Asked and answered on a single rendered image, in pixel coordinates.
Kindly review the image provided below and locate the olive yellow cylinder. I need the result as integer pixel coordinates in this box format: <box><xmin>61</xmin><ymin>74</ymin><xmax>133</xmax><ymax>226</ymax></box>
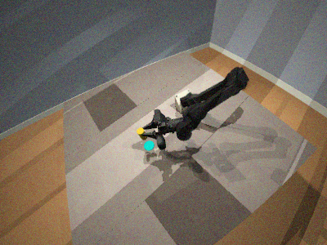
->
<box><xmin>137</xmin><ymin>128</ymin><xmax>147</xmax><ymax>140</ymax></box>

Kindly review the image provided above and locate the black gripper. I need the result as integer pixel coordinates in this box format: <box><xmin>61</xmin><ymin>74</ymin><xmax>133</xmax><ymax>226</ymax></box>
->
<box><xmin>141</xmin><ymin>109</ymin><xmax>176</xmax><ymax>150</ymax></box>

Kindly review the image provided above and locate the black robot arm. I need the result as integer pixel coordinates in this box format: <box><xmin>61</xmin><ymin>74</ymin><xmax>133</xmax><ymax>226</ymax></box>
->
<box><xmin>154</xmin><ymin>67</ymin><xmax>249</xmax><ymax>141</ymax></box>

